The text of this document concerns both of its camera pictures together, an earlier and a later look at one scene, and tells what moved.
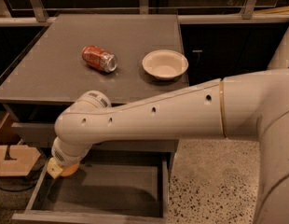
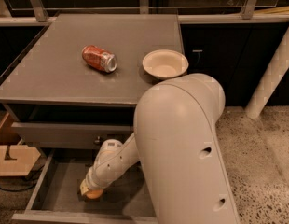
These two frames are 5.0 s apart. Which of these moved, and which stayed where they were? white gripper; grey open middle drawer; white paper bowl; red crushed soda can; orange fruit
Moved: white gripper; orange fruit
Stayed: red crushed soda can; white paper bowl; grey open middle drawer
